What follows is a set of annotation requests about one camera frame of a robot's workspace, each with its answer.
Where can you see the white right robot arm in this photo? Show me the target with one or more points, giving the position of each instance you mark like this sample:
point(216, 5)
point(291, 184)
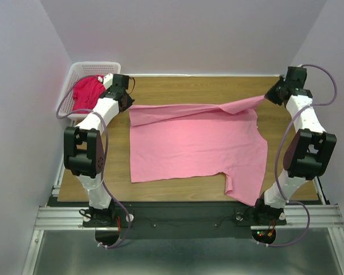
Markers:
point(309, 152)

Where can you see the aluminium frame rail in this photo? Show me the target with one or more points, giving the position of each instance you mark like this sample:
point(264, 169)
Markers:
point(50, 218)

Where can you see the magenta t shirt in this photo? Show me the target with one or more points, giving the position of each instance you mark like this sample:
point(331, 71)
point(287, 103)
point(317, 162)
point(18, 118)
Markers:
point(87, 92)

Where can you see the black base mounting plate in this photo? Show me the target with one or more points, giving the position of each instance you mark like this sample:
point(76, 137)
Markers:
point(181, 220)

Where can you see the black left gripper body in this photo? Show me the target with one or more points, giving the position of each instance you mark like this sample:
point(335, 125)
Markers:
point(129, 101)

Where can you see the light pink t shirt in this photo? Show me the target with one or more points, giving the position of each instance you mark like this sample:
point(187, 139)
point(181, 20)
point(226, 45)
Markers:
point(188, 140)

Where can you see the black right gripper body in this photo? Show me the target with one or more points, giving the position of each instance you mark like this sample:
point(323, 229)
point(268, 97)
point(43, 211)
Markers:
point(283, 79)

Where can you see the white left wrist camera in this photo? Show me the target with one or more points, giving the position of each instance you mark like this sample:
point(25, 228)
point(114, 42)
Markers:
point(106, 80)

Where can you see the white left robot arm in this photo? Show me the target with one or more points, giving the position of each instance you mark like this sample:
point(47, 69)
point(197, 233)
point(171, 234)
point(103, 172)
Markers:
point(85, 151)

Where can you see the white plastic laundry basket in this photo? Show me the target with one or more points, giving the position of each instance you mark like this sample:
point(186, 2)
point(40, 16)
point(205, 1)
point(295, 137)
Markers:
point(80, 70)

